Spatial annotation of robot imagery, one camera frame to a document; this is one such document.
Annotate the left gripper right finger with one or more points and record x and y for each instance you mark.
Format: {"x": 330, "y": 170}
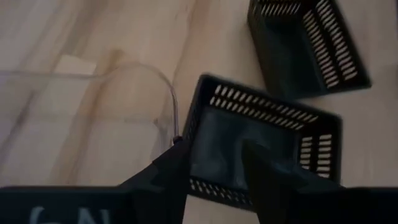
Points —
{"x": 270, "y": 180}

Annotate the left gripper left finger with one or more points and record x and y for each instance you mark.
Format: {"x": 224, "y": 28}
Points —
{"x": 168, "y": 180}

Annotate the black slotted plastic basket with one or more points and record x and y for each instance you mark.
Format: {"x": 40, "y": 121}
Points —
{"x": 286, "y": 46}
{"x": 264, "y": 105}

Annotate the clear plastic basket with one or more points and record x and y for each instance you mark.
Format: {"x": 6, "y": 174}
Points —
{"x": 93, "y": 130}

